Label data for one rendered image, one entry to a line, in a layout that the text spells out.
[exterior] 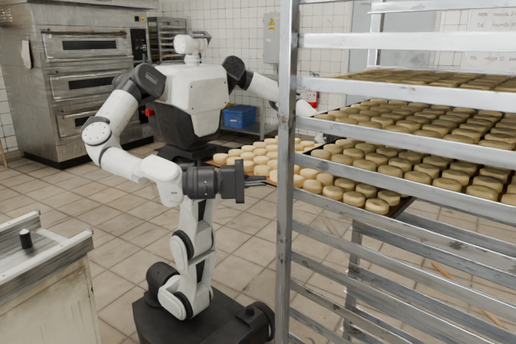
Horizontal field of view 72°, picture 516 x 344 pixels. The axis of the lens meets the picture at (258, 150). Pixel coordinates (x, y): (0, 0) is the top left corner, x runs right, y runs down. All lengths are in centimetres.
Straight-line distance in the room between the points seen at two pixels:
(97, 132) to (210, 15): 527
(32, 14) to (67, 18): 36
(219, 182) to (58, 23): 392
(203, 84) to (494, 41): 93
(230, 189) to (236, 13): 509
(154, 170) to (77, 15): 395
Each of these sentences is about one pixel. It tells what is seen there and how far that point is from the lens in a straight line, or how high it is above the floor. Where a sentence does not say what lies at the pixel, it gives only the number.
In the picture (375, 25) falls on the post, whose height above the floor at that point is 154.
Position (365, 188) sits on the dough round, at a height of 116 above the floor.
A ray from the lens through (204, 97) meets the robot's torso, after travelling 133.
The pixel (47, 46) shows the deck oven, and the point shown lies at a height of 142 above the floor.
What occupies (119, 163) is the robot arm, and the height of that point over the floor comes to 118.
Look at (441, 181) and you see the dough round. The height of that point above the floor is 124.
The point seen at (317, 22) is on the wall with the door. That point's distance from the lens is 523.
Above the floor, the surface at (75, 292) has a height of 73.
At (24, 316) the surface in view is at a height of 76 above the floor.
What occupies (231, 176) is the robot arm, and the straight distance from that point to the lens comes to 94.
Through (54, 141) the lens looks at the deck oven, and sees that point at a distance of 470.
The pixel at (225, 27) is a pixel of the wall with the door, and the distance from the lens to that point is 604.
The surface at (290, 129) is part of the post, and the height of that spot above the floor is 131.
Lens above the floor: 151
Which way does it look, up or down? 18 degrees down
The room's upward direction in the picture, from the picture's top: straight up
